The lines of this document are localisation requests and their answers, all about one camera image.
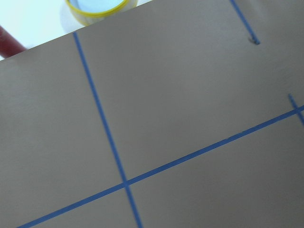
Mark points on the yellow rimmed bowl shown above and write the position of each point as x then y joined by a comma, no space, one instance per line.
88,12

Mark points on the red cylinder tube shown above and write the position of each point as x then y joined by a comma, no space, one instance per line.
9,46

